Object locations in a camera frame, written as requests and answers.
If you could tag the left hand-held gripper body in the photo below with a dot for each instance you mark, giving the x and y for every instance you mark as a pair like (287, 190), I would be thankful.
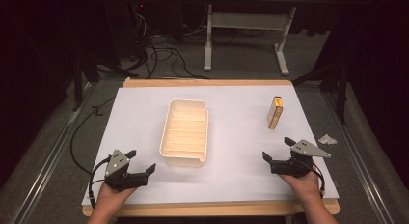
(119, 180)

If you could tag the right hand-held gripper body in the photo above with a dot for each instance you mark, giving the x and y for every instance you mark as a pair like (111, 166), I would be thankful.
(294, 166)

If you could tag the yellow and tan small box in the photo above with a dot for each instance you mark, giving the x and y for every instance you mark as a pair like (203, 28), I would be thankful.
(275, 113)

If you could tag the white ribbed plastic container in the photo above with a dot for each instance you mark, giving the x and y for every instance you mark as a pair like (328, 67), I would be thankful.
(185, 134)

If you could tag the person's left hand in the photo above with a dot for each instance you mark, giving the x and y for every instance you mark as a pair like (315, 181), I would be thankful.
(111, 198)

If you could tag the person's right hand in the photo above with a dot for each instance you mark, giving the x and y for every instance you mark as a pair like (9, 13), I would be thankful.
(305, 187)

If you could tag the white paper sheet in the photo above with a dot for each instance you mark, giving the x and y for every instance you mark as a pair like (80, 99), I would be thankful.
(241, 143)

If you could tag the crumpled white tissue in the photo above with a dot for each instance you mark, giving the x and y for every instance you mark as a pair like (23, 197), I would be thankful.
(327, 140)

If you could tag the black metal stand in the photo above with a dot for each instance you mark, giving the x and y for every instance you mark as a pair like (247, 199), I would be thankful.
(78, 85)
(342, 95)

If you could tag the black computer tower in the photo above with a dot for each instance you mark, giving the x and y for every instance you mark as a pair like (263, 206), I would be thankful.
(125, 27)

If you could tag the metal floor rail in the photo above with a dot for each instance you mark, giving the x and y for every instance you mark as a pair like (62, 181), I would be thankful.
(48, 166)
(367, 185)

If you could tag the white metal frame desk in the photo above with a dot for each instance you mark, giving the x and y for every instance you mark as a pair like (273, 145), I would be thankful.
(208, 40)

